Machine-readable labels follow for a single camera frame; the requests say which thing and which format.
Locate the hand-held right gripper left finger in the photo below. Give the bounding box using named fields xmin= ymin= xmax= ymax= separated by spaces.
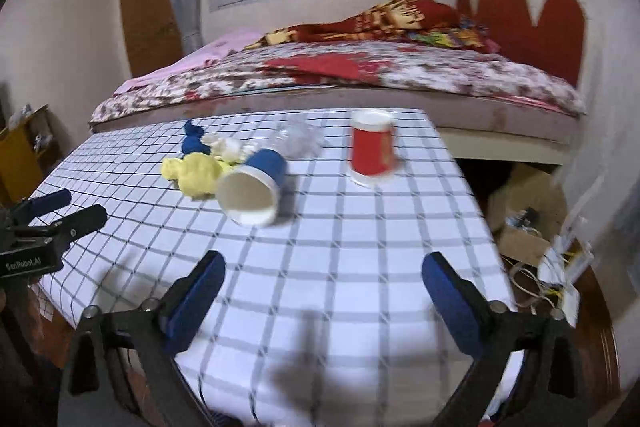
xmin=67 ymin=250 xmax=227 ymax=427

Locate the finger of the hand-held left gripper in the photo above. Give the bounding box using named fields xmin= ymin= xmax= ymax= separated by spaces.
xmin=10 ymin=188 xmax=72 ymax=228
xmin=25 ymin=204 xmax=108 ymax=253

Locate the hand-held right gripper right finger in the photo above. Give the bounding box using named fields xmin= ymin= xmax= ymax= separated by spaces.
xmin=421 ymin=251 xmax=583 ymax=427

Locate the yellow rubber glove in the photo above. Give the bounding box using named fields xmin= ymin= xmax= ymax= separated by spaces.
xmin=160 ymin=153 xmax=238 ymax=198

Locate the dark blue cloth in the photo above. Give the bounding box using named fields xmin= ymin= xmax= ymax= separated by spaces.
xmin=181 ymin=119 xmax=211 ymax=156

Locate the blue paper cup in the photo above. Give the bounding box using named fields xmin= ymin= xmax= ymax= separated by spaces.
xmin=216 ymin=148 xmax=288 ymax=228

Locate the white tissue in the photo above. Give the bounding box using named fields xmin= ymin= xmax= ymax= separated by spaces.
xmin=202 ymin=133 xmax=258 ymax=168

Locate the red paper cup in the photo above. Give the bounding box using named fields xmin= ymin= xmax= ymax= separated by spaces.
xmin=348 ymin=109 xmax=397 ymax=188

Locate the clear plastic wrapper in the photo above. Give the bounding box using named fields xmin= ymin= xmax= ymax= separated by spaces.
xmin=272 ymin=114 xmax=326 ymax=160

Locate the yellow wooden shelf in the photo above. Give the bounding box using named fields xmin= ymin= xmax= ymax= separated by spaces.
xmin=0 ymin=104 xmax=63 ymax=202

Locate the white checkered tablecloth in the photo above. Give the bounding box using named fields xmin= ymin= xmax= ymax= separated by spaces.
xmin=27 ymin=108 xmax=526 ymax=427

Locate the flat white router box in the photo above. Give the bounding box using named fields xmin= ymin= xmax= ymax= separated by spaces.
xmin=559 ymin=284 xmax=582 ymax=327

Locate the white router with antennas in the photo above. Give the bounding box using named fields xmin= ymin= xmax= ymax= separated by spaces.
xmin=537 ymin=217 xmax=596 ymax=288

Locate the cardboard box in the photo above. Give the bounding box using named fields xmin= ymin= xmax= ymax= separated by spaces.
xmin=487 ymin=164 xmax=571 ymax=268

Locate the pink blanket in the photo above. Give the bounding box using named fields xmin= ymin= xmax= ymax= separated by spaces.
xmin=114 ymin=28 xmax=263 ymax=95

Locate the bed with floral sheet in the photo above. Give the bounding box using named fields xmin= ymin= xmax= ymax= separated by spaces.
xmin=89 ymin=42 xmax=587 ymax=165

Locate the red patterned blanket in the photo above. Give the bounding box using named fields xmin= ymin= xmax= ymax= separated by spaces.
xmin=245 ymin=0 xmax=501 ymax=54

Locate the red and white headboard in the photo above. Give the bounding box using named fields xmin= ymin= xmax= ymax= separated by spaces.
xmin=455 ymin=0 xmax=587 ymax=88

